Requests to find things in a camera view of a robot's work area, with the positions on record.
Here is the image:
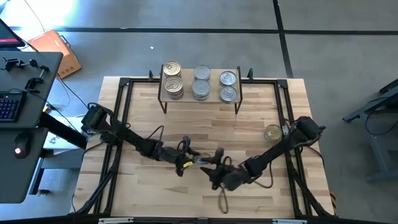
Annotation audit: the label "blue pink-striped salmon can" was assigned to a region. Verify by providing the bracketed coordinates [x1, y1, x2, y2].
[162, 60, 183, 79]

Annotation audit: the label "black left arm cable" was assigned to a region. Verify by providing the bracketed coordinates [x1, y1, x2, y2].
[145, 124, 165, 141]

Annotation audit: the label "black desk support beam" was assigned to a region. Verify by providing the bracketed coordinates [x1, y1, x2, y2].
[39, 111, 89, 151]

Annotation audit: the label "black desk clamp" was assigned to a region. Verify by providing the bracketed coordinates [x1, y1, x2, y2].
[1, 57, 25, 72]
[24, 58, 50, 93]

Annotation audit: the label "black keyboard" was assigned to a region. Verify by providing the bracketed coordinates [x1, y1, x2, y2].
[0, 90, 27, 123]

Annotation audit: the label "gold-lidded seafood can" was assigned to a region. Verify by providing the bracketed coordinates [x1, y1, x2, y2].
[264, 124, 283, 142]
[163, 76, 185, 101]

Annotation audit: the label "black desk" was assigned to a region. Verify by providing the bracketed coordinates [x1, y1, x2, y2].
[0, 51, 64, 203]

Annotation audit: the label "plain silver-lidded seafood can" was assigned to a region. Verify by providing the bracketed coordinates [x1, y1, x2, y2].
[193, 65, 212, 83]

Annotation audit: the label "pull-tab blue-labelled seafood can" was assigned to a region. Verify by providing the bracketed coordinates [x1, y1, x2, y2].
[219, 86, 238, 104]

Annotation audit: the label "silver table bracket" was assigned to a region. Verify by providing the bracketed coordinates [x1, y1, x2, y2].
[98, 217, 135, 224]
[272, 218, 308, 224]

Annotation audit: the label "dark computer screen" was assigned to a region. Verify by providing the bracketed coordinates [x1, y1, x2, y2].
[0, 18, 26, 49]

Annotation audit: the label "orange case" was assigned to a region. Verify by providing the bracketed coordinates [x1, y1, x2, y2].
[27, 29, 83, 80]

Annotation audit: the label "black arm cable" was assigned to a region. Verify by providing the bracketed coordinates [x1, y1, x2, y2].
[216, 185, 230, 215]
[145, 124, 165, 141]

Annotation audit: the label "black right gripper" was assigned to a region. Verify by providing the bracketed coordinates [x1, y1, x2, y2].
[199, 147, 252, 192]

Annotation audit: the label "black metal table frame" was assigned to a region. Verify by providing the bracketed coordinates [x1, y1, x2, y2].
[70, 76, 335, 218]

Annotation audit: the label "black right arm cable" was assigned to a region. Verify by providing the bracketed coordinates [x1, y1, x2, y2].
[216, 185, 230, 215]

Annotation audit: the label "black computer mouse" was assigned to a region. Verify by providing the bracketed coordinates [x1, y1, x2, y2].
[13, 133, 32, 160]

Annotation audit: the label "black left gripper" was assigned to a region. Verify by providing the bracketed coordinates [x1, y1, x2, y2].
[160, 146, 202, 170]

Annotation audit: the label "wooden shelf black metal legs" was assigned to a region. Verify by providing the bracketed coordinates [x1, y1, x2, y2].
[157, 64, 244, 115]

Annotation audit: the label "white paper sheet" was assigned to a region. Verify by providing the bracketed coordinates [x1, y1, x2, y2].
[43, 130, 84, 156]

